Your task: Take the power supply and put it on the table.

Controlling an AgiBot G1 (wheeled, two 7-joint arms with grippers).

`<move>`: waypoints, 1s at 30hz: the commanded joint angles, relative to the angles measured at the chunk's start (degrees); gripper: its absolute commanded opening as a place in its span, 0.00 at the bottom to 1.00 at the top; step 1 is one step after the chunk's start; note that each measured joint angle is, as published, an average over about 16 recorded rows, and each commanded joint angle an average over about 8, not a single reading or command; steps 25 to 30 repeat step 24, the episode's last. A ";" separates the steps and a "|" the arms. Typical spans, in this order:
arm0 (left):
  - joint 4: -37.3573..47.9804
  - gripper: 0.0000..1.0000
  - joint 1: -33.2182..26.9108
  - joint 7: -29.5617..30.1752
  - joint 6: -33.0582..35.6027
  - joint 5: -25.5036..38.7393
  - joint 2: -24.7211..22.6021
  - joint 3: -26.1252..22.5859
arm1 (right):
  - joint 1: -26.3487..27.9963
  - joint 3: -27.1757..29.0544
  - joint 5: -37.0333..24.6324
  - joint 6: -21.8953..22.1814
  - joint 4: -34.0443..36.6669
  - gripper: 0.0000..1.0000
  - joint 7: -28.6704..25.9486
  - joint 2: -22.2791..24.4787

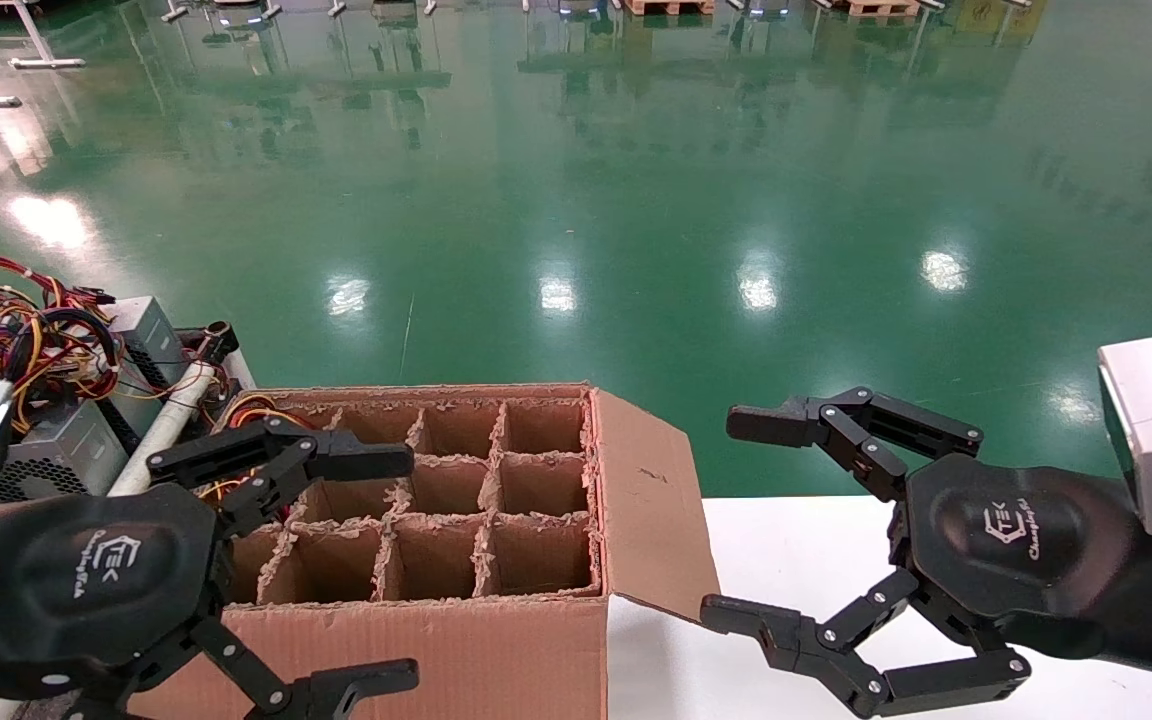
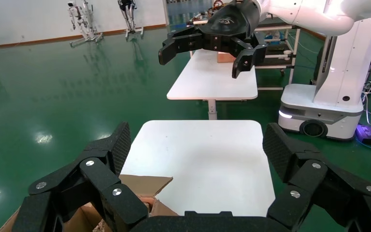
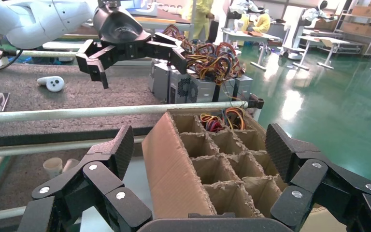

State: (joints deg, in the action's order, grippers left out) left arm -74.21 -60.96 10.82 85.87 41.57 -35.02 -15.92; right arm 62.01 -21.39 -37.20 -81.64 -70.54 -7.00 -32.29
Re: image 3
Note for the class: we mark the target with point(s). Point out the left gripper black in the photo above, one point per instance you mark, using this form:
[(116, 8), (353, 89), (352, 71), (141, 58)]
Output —
[(118, 28)]

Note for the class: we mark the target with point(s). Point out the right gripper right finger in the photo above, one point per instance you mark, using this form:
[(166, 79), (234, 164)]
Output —
[(320, 179)]

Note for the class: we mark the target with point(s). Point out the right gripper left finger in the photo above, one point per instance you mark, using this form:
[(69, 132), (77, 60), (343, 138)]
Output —
[(102, 185)]

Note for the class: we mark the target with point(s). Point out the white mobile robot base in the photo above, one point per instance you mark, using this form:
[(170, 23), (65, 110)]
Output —
[(292, 32)]

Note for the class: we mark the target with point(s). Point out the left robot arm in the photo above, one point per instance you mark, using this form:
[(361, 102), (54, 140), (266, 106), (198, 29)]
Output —
[(38, 19)]

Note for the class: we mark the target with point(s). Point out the grey power supply unit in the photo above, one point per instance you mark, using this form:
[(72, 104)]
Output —
[(160, 80), (201, 91), (241, 88)]

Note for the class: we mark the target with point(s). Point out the wooden top workbench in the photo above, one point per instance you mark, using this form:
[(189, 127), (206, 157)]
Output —
[(163, 19)]

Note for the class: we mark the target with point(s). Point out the brown felt mat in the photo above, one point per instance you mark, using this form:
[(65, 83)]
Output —
[(76, 86)]

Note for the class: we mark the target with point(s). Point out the brown cardboard box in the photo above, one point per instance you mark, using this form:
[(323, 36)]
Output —
[(172, 179)]

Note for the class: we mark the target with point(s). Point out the person in yellow coat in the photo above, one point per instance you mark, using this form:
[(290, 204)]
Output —
[(201, 16)]

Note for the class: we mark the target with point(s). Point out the white VR controller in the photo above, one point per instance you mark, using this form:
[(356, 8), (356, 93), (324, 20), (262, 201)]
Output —
[(52, 84)]

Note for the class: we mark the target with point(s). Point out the cardboard cell divider insert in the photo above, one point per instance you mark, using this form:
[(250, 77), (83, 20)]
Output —
[(224, 157)]

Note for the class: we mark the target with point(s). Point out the black pipe end connector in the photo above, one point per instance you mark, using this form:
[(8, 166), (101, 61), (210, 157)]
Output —
[(256, 102)]

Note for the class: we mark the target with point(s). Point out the white work table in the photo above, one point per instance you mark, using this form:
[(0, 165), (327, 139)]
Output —
[(324, 41), (252, 35)]

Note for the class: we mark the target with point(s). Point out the seated person yellow jacket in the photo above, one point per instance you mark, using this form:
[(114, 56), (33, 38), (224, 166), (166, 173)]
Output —
[(262, 22)]

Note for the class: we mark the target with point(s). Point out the black equipment case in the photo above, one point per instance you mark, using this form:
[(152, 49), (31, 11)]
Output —
[(348, 48)]

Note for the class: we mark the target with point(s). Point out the metal shelf rack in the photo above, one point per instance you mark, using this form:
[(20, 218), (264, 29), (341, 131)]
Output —
[(363, 22)]

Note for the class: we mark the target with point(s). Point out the person in white clothes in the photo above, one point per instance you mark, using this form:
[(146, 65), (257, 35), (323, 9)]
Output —
[(313, 11)]

